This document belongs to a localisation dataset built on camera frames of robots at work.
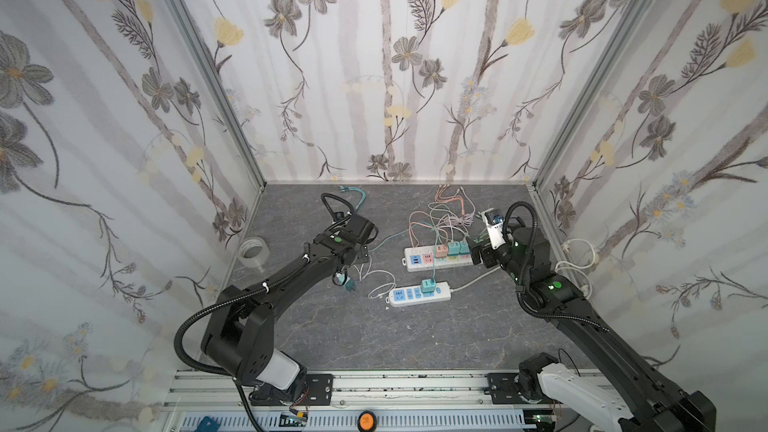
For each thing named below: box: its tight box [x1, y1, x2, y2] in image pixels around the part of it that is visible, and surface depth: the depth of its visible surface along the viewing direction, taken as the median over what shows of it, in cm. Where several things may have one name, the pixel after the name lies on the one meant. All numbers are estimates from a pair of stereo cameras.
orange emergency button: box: [357, 410, 377, 432], surface depth 64 cm
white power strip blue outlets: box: [388, 281, 452, 307], surface depth 90 cm
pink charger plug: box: [436, 244, 448, 258], surface depth 95 cm
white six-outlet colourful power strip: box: [402, 246, 474, 272], surface depth 97 cm
